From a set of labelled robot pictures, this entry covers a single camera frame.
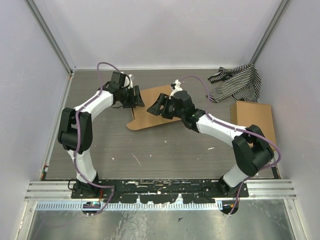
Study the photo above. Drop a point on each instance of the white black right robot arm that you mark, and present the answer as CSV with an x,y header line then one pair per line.
x,y
252,151

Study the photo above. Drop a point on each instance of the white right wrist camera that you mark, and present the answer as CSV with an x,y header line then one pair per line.
x,y
176,87

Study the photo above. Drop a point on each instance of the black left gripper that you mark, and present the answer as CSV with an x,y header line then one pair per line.
x,y
138,100

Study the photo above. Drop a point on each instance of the aluminium corner post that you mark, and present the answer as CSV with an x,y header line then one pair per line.
x,y
49,35
278,14

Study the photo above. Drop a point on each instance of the folded brown cardboard box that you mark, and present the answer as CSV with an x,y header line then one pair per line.
x,y
250,113

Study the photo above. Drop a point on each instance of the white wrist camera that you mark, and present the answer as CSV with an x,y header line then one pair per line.
x,y
176,87
128,82

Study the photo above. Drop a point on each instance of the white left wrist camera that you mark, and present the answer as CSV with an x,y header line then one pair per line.
x,y
128,82

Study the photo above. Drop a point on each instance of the right aluminium corner post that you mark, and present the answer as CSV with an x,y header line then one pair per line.
x,y
278,14

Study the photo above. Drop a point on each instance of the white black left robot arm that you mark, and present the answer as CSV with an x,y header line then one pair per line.
x,y
75,132

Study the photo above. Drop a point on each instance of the left aluminium corner post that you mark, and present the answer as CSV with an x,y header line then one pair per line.
x,y
49,35

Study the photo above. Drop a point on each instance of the slotted grey cable duct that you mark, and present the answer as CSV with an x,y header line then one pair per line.
x,y
84,205

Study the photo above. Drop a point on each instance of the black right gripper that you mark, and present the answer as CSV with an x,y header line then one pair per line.
x,y
155,109

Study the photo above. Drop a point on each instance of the aluminium front rail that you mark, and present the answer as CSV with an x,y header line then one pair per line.
x,y
258,189

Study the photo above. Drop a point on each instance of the striped black white cloth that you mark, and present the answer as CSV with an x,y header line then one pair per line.
x,y
242,83

